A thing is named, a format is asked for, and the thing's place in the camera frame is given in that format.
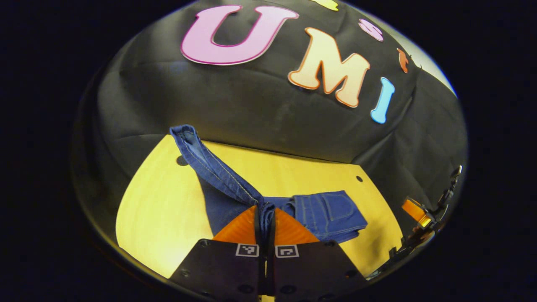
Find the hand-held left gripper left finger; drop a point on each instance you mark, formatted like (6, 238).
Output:
(222, 268)

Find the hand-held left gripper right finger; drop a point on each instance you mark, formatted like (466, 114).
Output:
(310, 268)

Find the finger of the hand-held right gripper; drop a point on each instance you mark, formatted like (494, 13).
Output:
(415, 211)

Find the blue denim jeans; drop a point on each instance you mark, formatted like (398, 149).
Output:
(327, 214)

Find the black backdrop cloth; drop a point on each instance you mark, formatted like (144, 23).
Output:
(251, 105)

